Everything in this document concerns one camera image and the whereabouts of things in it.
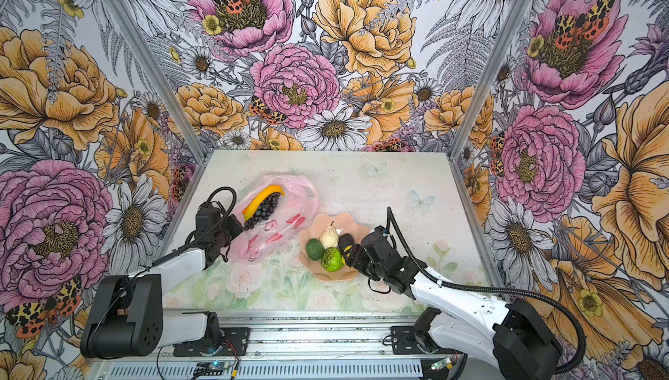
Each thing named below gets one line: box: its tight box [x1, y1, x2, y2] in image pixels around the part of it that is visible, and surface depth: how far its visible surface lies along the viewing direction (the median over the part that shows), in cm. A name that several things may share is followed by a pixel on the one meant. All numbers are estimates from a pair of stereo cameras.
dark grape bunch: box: [243, 192, 282, 231], surface depth 101 cm
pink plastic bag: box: [228, 174, 320, 264], surface depth 96 cm
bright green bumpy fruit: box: [320, 246, 344, 273], surface depth 85 cm
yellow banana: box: [242, 184, 286, 222], surface depth 98 cm
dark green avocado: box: [337, 232, 355, 255], surface depth 93 cm
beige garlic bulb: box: [320, 220, 339, 250], surface depth 91 cm
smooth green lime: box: [304, 237, 325, 262], surface depth 87 cm
